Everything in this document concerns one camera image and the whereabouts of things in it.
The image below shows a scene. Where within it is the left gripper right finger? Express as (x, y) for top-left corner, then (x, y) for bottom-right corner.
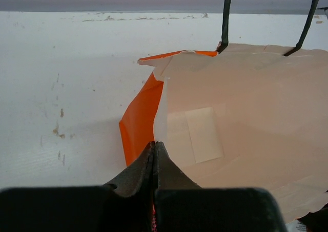
(153, 142), (286, 231)

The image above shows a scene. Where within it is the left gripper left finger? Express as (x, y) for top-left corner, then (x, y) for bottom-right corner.
(1, 142), (155, 231)

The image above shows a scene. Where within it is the orange paper bag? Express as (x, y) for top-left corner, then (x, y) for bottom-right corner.
(119, 0), (327, 222)

